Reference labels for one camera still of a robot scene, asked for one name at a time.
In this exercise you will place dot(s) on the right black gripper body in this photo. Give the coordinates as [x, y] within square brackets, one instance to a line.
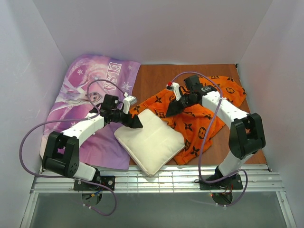
[180, 104]

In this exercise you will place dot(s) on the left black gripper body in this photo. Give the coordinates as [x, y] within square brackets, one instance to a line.
[129, 118]

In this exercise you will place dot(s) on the orange black patterned pillowcase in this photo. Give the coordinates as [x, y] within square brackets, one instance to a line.
[193, 122]

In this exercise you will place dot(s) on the cream white pillow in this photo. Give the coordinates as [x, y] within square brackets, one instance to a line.
[152, 146]

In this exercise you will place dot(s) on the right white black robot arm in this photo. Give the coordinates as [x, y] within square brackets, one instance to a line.
[246, 135]

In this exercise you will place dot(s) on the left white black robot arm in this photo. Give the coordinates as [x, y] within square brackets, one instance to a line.
[62, 154]

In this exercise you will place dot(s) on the purple Elsa printed cloth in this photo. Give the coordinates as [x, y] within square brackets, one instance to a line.
[90, 77]

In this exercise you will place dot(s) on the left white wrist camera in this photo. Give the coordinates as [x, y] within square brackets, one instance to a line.
[128, 102]

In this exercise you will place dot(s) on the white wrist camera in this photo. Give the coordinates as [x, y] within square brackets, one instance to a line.
[175, 88]
[128, 102]

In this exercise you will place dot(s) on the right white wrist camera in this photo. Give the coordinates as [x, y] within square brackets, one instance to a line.
[175, 88]

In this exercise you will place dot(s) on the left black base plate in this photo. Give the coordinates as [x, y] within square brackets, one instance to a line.
[108, 181]

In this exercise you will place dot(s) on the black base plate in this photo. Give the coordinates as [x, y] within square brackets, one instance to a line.
[232, 182]
[108, 181]

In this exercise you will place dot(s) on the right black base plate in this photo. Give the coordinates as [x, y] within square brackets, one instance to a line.
[232, 182]

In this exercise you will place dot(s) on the aluminium rail frame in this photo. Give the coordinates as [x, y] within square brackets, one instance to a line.
[170, 199]

